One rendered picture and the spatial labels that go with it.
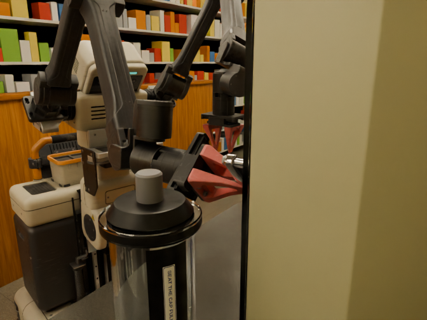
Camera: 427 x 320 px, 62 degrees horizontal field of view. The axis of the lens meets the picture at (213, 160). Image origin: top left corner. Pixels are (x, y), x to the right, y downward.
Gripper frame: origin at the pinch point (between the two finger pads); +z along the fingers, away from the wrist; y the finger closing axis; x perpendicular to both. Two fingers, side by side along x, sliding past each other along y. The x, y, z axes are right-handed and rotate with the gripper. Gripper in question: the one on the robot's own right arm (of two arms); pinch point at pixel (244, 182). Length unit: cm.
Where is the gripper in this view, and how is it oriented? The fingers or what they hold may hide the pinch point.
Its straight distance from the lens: 48.4
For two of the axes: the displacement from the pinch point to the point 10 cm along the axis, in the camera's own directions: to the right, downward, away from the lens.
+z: 8.2, 1.6, -5.4
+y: 4.2, -8.2, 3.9
